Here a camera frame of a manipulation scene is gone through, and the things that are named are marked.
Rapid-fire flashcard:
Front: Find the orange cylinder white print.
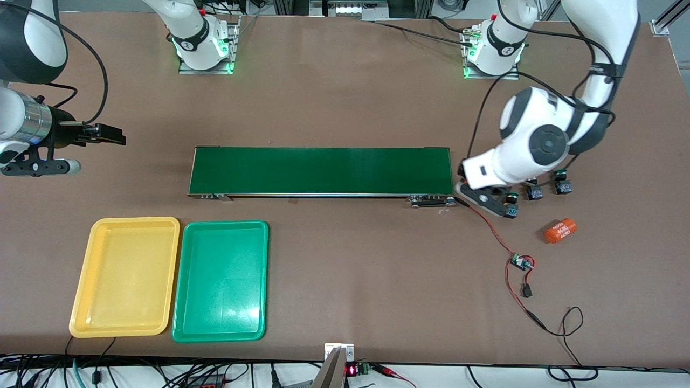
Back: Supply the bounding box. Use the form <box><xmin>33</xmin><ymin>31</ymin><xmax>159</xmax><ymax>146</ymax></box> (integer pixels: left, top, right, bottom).
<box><xmin>544</xmin><ymin>217</ymin><xmax>578</xmax><ymax>244</ymax></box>

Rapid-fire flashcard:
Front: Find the yellow plastic tray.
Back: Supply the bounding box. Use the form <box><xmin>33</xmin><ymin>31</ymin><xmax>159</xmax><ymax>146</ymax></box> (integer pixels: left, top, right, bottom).
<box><xmin>69</xmin><ymin>217</ymin><xmax>181</xmax><ymax>338</ymax></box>

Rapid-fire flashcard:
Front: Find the green plastic tray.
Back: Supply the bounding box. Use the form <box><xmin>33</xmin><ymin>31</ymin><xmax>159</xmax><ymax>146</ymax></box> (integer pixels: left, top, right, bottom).
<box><xmin>171</xmin><ymin>220</ymin><xmax>269</xmax><ymax>343</ymax></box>

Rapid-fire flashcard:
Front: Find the green conveyor belt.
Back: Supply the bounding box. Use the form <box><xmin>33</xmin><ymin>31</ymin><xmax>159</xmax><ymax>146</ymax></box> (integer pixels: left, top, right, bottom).
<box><xmin>187</xmin><ymin>145</ymin><xmax>459</xmax><ymax>208</ymax></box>

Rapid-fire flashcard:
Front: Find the silver device with lights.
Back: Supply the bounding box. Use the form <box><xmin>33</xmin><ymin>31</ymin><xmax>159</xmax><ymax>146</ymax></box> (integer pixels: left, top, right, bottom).
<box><xmin>309</xmin><ymin>0</ymin><xmax>390</xmax><ymax>21</ymax></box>

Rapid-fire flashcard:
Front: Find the red and black wire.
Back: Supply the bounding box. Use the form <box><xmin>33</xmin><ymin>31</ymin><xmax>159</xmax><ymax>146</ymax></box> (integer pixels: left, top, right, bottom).
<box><xmin>453</xmin><ymin>197</ymin><xmax>548</xmax><ymax>331</ymax></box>

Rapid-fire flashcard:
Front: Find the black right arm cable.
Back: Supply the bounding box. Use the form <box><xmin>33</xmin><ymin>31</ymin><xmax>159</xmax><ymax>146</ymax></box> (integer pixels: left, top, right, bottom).
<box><xmin>30</xmin><ymin>3</ymin><xmax>108</xmax><ymax>124</ymax></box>

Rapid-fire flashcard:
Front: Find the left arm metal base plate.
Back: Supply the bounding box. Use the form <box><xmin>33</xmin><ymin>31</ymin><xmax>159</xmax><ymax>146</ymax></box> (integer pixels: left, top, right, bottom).
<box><xmin>463</xmin><ymin>27</ymin><xmax>520</xmax><ymax>80</ymax></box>

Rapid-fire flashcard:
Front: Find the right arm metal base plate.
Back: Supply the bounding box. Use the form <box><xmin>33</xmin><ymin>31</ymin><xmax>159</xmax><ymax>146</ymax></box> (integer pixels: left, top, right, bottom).
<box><xmin>178</xmin><ymin>24</ymin><xmax>240</xmax><ymax>75</ymax></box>

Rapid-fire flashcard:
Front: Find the thin black power cable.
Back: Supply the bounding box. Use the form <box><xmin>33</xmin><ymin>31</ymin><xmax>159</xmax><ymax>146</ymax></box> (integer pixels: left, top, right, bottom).
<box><xmin>542</xmin><ymin>306</ymin><xmax>584</xmax><ymax>368</ymax></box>

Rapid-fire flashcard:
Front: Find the black cable across table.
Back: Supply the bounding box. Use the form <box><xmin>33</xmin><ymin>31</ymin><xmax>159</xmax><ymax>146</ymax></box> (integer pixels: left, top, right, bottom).
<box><xmin>372</xmin><ymin>20</ymin><xmax>476</xmax><ymax>47</ymax></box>

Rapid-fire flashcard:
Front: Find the black cable loop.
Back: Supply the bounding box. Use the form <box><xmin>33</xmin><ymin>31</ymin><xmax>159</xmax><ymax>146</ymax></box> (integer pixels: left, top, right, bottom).
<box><xmin>547</xmin><ymin>365</ymin><xmax>599</xmax><ymax>381</ymax></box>

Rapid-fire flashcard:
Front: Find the red clip lead wire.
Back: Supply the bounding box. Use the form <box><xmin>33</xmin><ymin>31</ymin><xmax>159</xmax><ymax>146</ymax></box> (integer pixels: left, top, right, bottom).
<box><xmin>375</xmin><ymin>364</ymin><xmax>418</xmax><ymax>388</ymax></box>

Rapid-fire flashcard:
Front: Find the aluminium frame post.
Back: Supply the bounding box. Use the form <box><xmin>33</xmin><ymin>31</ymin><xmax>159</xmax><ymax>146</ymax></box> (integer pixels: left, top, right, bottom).
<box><xmin>651</xmin><ymin>0</ymin><xmax>690</xmax><ymax>37</ymax></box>

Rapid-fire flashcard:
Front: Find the silver camera mount bracket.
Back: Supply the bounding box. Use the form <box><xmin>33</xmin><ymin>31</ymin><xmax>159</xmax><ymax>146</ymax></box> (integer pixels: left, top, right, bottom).
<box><xmin>311</xmin><ymin>343</ymin><xmax>355</xmax><ymax>388</ymax></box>

